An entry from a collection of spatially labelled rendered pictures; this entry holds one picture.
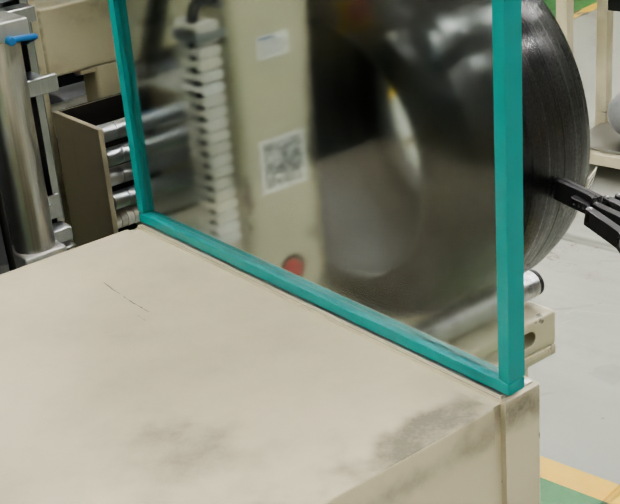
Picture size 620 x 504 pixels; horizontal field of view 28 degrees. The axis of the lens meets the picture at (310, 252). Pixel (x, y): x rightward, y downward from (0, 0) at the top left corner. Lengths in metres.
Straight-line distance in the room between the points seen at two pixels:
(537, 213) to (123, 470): 0.96
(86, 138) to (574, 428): 1.76
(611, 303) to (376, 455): 3.06
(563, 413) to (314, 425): 2.44
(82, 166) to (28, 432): 1.06
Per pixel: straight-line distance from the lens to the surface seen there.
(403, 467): 0.95
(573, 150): 1.80
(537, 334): 2.02
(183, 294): 1.23
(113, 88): 2.19
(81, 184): 2.08
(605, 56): 5.07
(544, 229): 1.83
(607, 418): 3.40
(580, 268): 4.20
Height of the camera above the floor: 1.79
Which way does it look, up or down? 24 degrees down
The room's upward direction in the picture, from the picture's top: 5 degrees counter-clockwise
